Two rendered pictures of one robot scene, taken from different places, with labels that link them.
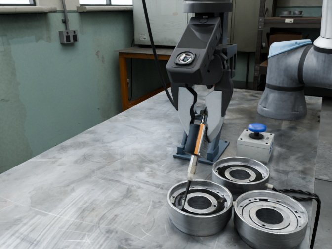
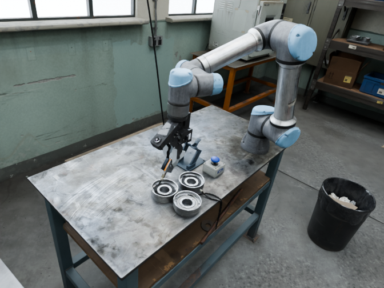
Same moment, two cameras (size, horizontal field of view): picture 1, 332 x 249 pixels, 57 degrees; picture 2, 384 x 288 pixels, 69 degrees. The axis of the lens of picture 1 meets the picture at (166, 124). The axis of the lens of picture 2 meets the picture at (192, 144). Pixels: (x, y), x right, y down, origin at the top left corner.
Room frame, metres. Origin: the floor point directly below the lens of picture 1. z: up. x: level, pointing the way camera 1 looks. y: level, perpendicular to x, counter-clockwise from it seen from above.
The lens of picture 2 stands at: (-0.38, -0.29, 1.56)
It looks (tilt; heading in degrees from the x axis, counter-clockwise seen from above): 31 degrees down; 10
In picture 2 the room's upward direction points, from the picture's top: 7 degrees clockwise
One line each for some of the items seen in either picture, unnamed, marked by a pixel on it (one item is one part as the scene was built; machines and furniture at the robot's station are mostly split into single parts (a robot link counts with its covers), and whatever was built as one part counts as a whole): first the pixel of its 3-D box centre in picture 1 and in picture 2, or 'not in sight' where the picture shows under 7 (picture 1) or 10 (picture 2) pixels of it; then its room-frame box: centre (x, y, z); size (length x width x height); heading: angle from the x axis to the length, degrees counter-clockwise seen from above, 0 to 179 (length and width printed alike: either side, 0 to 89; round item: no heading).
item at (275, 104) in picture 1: (283, 98); (256, 139); (0.95, -0.38, 0.85); 0.15 x 0.15 x 0.10
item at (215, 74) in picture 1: (207, 45); (178, 128); (0.48, -0.07, 1.07); 0.09 x 0.08 x 0.12; 154
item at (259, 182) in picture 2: not in sight; (178, 215); (0.72, -0.06, 0.40); 1.17 x 0.59 x 0.80; 153
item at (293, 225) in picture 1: (269, 221); (187, 204); (0.38, -0.15, 0.82); 0.08 x 0.08 x 0.02
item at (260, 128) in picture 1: (256, 134); (214, 162); (0.65, -0.21, 0.85); 0.04 x 0.04 x 0.05
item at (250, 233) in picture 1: (269, 220); (187, 204); (0.38, -0.15, 0.82); 0.10 x 0.10 x 0.04
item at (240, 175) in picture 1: (239, 178); (191, 183); (0.50, -0.14, 0.82); 0.10 x 0.10 x 0.04
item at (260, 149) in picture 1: (256, 144); (214, 166); (0.65, -0.21, 0.82); 0.08 x 0.07 x 0.05; 153
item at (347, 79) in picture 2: (285, 48); (345, 70); (3.85, -1.50, 0.64); 0.49 x 0.40 x 0.37; 68
